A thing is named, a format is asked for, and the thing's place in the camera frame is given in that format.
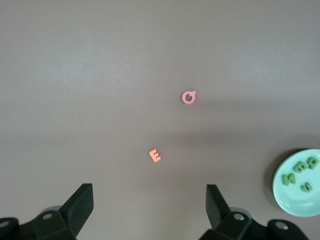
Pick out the pink foam letter Q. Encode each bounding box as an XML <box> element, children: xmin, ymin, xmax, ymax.
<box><xmin>181</xmin><ymin>90</ymin><xmax>197</xmax><ymax>106</ymax></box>

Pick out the green plate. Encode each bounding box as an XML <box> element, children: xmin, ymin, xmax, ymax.
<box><xmin>271</xmin><ymin>148</ymin><xmax>320</xmax><ymax>217</ymax></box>

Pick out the green foam letter p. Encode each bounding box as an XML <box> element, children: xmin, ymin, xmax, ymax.
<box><xmin>306</xmin><ymin>156</ymin><xmax>320</xmax><ymax>171</ymax></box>

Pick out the green foam letter N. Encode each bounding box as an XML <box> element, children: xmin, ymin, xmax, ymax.
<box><xmin>299</xmin><ymin>182</ymin><xmax>314</xmax><ymax>194</ymax></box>
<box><xmin>280</xmin><ymin>172</ymin><xmax>297</xmax><ymax>187</ymax></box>

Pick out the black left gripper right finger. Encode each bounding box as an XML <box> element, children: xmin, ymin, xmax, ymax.
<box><xmin>199</xmin><ymin>184</ymin><xmax>309</xmax><ymax>240</ymax></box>

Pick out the orange foam letter E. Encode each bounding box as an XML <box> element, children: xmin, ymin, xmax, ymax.
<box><xmin>148</xmin><ymin>148</ymin><xmax>163</xmax><ymax>164</ymax></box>

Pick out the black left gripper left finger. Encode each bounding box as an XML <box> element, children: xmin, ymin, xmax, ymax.
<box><xmin>0</xmin><ymin>183</ymin><xmax>94</xmax><ymax>240</ymax></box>

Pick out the green foam letter B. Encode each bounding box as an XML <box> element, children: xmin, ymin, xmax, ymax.
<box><xmin>294</xmin><ymin>162</ymin><xmax>309</xmax><ymax>175</ymax></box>

